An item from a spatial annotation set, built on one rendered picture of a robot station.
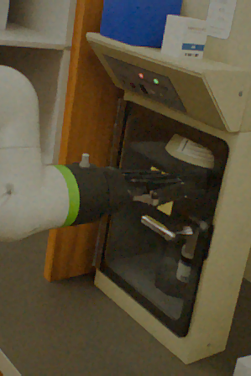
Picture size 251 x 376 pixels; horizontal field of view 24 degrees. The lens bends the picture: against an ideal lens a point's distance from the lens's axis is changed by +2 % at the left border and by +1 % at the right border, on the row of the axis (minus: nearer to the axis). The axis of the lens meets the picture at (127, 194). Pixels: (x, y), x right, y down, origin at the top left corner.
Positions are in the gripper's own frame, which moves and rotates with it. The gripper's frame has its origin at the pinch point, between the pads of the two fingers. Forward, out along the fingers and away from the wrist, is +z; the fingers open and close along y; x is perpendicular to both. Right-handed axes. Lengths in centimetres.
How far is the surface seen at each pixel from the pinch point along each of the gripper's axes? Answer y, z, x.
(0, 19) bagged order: 133, 29, -9
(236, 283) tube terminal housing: -4.6, 14.2, 20.9
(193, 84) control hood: -1.2, -4.9, -17.2
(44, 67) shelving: 130, 47, 7
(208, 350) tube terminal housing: -4.6, 10.6, 35.3
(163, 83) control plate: 7.6, -3.2, -15.3
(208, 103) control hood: -2.7, -2.2, -14.6
